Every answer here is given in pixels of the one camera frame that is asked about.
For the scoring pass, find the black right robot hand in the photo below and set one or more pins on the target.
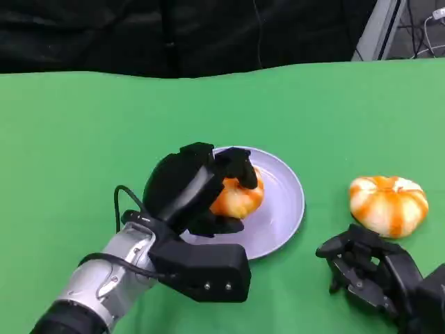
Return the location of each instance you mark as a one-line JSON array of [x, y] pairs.
[[372, 271]]

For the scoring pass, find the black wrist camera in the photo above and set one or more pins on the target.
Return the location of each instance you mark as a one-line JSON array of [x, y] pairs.
[[431, 302], [208, 268]]

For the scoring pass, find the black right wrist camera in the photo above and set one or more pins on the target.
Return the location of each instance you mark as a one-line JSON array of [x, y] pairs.
[[431, 302]]

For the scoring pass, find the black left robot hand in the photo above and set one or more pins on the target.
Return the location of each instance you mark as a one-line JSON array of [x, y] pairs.
[[180, 184]]

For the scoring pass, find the green table cloth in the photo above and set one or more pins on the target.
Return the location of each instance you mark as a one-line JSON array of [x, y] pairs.
[[69, 139]]

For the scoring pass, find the orange white toy bread roll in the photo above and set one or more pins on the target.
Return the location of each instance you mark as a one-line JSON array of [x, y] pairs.
[[240, 203], [387, 205]]

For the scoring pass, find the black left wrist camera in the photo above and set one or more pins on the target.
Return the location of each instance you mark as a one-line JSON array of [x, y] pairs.
[[208, 268]]

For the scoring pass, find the black backdrop cloth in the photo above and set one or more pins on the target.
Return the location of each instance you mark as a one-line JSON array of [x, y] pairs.
[[104, 35]]

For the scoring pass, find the lilac plate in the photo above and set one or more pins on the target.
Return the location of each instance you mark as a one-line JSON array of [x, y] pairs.
[[274, 215]]

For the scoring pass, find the grey metal post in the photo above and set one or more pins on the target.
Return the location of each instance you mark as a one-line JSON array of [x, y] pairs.
[[377, 31]]

